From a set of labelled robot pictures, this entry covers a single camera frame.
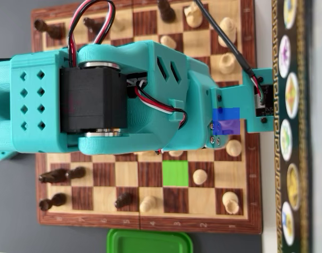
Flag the wooden folding chess board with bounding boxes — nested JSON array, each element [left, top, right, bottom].
[[31, 0, 263, 235]]

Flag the red white black servo cable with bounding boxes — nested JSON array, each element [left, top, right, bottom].
[[68, 0, 116, 68], [134, 84, 188, 130]]

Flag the light wooden rook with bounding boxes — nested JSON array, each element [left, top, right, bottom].
[[219, 52, 237, 74], [222, 191, 240, 215]]

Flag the dark wooden rook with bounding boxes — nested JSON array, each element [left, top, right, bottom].
[[34, 19, 65, 40], [39, 192, 68, 211]]

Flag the dark ornate medallion box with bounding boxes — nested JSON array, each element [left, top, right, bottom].
[[271, 0, 314, 253]]

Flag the black camera cable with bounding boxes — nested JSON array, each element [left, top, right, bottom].
[[194, 0, 264, 103]]

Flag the green plastic tray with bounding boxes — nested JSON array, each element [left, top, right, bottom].
[[106, 228, 193, 253]]

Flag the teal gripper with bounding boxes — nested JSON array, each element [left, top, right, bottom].
[[176, 56, 230, 150]]

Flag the light wooden knight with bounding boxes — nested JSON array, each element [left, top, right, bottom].
[[183, 3, 203, 28]]

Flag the dark wooden knight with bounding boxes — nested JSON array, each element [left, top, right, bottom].
[[39, 168, 71, 184]]

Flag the dark wooden bishop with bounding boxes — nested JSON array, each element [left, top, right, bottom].
[[157, 0, 176, 22]]

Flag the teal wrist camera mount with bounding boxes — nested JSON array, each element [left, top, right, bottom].
[[211, 67, 274, 133]]

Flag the dark wooden pawn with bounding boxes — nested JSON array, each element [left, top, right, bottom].
[[83, 17, 103, 36], [67, 166, 87, 180], [114, 192, 134, 209]]

